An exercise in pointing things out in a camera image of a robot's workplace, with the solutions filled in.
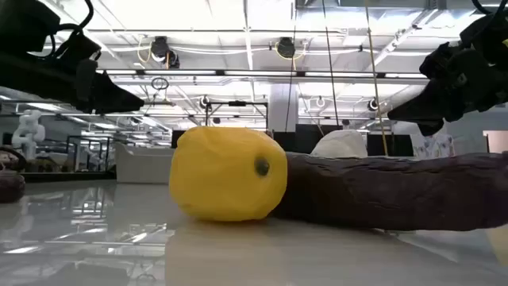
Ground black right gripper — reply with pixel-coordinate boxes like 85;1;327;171
387;39;508;137

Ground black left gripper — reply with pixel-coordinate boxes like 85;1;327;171
0;30;145;115

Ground long purple sweet potato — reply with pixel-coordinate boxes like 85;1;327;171
271;151;508;232

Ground yellow lemon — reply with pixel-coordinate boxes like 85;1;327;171
168;126;288;222

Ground grey plastic bin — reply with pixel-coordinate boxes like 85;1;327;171
114;141;175;185

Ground small purple eggplant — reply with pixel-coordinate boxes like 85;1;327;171
0;169;26;204

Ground yellow hanging cable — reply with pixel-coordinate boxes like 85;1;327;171
364;0;389;157

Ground black ceiling cord reel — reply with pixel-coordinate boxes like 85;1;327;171
275;37;297;60
150;35;181;69

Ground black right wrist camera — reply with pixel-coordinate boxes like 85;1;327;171
460;10;508;68

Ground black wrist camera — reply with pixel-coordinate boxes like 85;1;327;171
0;0;61;55
460;10;508;68

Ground black hanging cable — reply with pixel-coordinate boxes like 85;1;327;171
320;0;341;127

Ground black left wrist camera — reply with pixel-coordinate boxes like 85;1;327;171
0;0;61;55

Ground black background frame rig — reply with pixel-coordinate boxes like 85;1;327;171
205;100;270;130

